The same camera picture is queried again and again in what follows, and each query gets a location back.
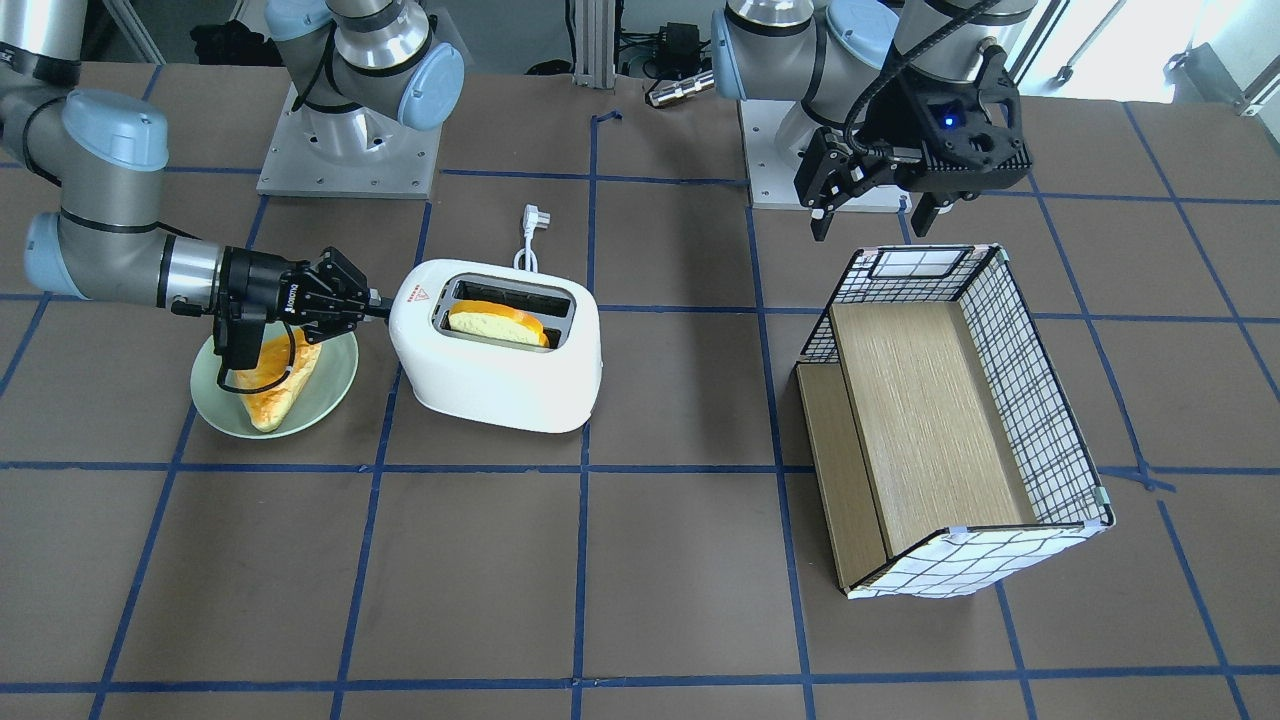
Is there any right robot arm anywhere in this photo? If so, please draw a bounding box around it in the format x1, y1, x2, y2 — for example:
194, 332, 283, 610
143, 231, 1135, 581
3, 1, 390, 357

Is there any white toaster cable and plug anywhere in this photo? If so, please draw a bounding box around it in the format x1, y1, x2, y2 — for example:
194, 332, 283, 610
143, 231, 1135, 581
512, 204, 547, 273

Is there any light green plate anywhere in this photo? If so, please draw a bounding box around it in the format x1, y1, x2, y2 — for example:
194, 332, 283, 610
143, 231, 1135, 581
189, 322, 358, 439

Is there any wire basket with wood shelf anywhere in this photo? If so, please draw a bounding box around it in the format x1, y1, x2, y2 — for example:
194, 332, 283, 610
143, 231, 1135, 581
795, 243, 1116, 600

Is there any aluminium frame post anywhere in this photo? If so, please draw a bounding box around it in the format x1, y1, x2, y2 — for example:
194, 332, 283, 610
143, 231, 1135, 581
566, 1, 621, 92

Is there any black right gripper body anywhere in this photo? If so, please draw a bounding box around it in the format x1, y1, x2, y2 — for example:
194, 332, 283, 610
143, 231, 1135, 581
214, 247, 378, 337

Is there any bread slice in toaster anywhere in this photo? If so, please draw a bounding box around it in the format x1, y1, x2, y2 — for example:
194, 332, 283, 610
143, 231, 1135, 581
447, 300, 550, 348

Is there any white toaster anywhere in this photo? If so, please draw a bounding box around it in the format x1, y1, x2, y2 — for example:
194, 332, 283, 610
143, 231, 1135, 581
389, 259, 603, 433

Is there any yellow bread wedge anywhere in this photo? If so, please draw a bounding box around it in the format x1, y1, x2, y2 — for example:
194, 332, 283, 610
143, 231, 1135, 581
230, 328, 323, 433

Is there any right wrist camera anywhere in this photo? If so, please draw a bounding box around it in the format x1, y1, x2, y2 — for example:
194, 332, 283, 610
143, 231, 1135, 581
212, 307, 268, 372

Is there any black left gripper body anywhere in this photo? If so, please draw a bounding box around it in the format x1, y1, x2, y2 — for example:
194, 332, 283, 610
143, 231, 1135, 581
794, 50, 1033, 209

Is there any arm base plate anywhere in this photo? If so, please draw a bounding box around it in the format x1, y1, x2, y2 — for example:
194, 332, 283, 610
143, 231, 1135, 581
256, 88, 442, 200
739, 97, 911, 213

